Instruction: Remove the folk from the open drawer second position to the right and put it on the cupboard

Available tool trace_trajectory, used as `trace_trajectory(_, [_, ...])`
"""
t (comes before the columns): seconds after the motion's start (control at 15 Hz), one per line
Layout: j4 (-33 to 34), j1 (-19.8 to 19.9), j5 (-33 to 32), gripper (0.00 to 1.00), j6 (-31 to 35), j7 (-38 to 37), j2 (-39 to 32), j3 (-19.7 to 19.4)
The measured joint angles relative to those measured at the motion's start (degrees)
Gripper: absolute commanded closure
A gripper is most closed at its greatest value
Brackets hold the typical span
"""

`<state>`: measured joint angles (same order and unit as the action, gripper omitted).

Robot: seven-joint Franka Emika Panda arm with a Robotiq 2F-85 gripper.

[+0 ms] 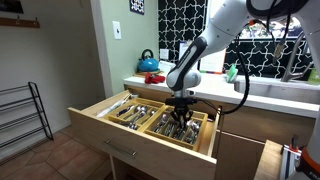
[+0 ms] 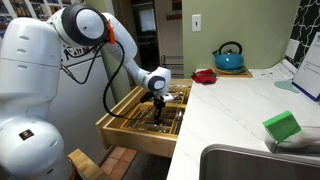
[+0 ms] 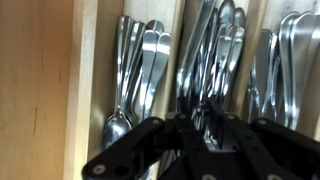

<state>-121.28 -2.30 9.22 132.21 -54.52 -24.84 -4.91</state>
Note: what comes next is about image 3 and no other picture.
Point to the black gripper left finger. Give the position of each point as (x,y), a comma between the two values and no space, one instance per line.
(133,146)

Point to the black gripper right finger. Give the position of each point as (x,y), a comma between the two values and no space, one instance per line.
(266,146)

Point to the light wooden kitchen drawer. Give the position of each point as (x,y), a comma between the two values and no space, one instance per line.
(33,83)

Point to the wooden cutlery tray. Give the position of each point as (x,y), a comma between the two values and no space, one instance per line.
(83,66)

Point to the middle silver cutlery stack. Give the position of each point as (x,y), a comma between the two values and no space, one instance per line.
(200,30)

